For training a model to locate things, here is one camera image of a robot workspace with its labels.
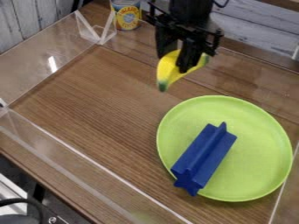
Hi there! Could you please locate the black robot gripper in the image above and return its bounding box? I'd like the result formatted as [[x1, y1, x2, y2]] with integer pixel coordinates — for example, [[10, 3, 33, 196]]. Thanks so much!
[[145, 0, 224, 74]]

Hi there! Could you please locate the yellow toy banana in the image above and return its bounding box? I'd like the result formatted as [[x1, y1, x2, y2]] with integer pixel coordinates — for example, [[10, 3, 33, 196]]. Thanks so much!
[[156, 49, 209, 92]]

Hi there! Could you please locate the green round plate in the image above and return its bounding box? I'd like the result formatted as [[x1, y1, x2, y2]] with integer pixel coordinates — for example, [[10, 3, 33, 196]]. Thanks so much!
[[156, 95, 293, 202]]

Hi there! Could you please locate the yellow blue labelled can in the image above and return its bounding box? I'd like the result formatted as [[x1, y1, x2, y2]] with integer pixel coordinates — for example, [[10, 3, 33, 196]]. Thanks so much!
[[110, 0, 141, 31]]

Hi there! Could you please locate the blue star-shaped block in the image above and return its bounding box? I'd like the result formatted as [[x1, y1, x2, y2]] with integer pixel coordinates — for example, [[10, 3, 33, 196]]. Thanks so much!
[[170, 122, 237, 196]]

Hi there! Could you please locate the clear acrylic corner bracket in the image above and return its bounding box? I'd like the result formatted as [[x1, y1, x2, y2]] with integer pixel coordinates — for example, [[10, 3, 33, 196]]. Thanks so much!
[[74, 10, 117, 46]]

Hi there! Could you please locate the clear acrylic front wall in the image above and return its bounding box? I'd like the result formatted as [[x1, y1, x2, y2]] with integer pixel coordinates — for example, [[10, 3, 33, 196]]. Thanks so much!
[[0, 103, 192, 224]]

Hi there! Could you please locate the black cable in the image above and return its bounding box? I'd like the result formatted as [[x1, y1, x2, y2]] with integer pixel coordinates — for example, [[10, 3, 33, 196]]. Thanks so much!
[[0, 198, 50, 224]]

